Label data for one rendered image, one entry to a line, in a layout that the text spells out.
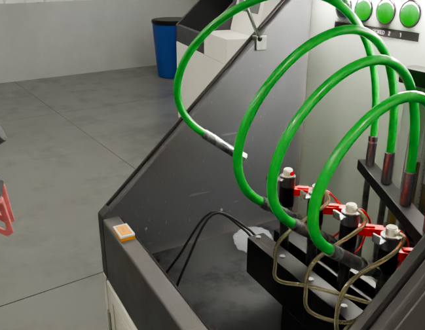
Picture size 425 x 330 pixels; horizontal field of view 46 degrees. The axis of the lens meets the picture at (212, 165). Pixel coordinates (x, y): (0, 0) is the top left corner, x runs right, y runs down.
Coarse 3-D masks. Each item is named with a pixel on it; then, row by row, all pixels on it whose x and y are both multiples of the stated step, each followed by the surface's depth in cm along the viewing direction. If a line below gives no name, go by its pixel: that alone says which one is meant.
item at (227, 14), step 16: (256, 0) 85; (336, 0) 86; (224, 16) 85; (352, 16) 87; (208, 32) 86; (192, 48) 87; (368, 48) 89; (176, 80) 89; (176, 96) 90; (192, 128) 92
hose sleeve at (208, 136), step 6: (204, 132) 93; (210, 132) 93; (204, 138) 93; (210, 138) 93; (216, 138) 93; (216, 144) 94; (222, 144) 94; (228, 144) 94; (222, 150) 94; (228, 150) 94
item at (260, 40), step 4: (248, 8) 110; (248, 12) 110; (248, 16) 111; (252, 16) 111; (252, 20) 111; (252, 24) 111; (256, 28) 112; (256, 32) 112; (252, 36) 114; (256, 36) 113; (260, 36) 113; (264, 36) 113; (256, 40) 113; (260, 40) 113; (264, 40) 114; (256, 44) 113; (260, 44) 114; (264, 44) 114; (256, 48) 114; (260, 48) 114; (264, 48) 114
